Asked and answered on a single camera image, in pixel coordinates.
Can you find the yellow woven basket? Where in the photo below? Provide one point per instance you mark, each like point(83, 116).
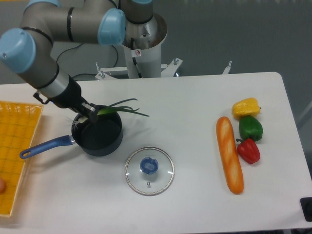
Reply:
point(18, 123)

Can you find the green onion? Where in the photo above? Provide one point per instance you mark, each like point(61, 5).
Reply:
point(117, 109)

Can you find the red bell pepper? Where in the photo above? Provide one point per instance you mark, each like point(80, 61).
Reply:
point(248, 150)

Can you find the plastic baguette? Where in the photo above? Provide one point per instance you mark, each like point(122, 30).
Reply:
point(229, 156)

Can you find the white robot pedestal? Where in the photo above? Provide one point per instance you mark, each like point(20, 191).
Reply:
point(142, 50)

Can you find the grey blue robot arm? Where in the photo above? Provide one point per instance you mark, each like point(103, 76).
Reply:
point(26, 50)

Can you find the dark pot blue handle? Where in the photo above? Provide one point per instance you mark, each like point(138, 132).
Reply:
point(96, 139)

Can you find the glass lid blue knob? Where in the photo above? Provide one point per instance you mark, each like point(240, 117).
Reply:
point(149, 171)

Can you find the yellow bell pepper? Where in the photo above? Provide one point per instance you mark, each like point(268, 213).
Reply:
point(246, 107)

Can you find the black device at corner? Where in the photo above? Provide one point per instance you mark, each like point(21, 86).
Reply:
point(306, 205)

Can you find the green bell pepper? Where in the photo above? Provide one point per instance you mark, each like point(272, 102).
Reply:
point(250, 127)

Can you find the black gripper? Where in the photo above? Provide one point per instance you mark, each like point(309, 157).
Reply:
point(65, 92)

